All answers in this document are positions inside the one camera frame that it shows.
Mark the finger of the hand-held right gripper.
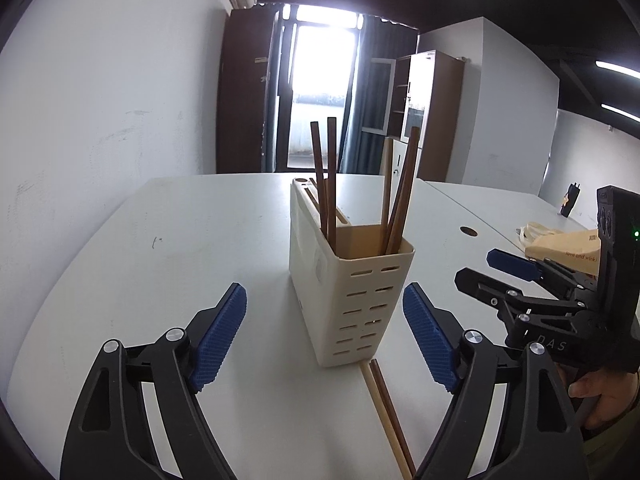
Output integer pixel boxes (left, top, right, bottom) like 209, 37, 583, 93
454, 267, 592, 347
486, 248, 599, 302

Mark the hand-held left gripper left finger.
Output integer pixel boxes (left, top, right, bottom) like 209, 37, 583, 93
60, 282, 248, 480

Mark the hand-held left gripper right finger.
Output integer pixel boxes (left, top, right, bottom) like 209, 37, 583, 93
402, 282, 586, 480

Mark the cream plastic utensil holder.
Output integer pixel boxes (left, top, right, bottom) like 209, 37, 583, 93
289, 175, 417, 369

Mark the dark brown wooden chopstick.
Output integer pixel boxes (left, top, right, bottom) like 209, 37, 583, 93
305, 185, 328, 223
385, 126, 421, 255
369, 358, 417, 468
310, 121, 335, 238
326, 116, 338, 243

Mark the person's right forearm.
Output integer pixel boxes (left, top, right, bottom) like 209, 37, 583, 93
580, 402, 640, 480

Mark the person's right hand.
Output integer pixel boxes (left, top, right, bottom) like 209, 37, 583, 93
567, 365, 640, 431

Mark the cream cloth tote bag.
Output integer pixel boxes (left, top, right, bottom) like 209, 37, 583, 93
512, 221, 563, 251

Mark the brown paper bag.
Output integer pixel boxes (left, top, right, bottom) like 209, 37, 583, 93
527, 230, 601, 277

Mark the small black device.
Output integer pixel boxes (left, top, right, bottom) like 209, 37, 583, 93
560, 182, 582, 218

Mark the brown cabinet with glass door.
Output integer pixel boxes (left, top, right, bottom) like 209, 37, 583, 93
387, 50, 467, 183

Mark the ceiling strip light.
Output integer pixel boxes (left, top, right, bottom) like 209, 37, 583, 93
600, 103, 640, 122
595, 60, 640, 79

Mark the dark grey curtain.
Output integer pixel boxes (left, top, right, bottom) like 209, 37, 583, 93
340, 14, 420, 177

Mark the dark brown wardrobe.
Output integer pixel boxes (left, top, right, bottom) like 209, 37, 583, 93
217, 6, 281, 175

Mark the glass balcony door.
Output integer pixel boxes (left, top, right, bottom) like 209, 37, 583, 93
280, 4, 362, 172

